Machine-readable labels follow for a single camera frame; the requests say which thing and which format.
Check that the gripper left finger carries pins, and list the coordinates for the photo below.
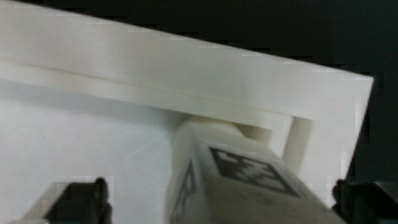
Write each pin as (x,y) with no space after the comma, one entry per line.
(81,206)

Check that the white U-shaped fence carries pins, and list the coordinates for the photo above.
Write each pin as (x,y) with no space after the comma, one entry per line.
(85,55)

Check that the white square table top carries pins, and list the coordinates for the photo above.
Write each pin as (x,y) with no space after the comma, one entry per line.
(76,137)

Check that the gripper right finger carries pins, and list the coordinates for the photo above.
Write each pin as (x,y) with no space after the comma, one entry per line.
(366,202)

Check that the white table leg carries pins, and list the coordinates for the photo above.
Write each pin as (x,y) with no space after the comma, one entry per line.
(232,187)

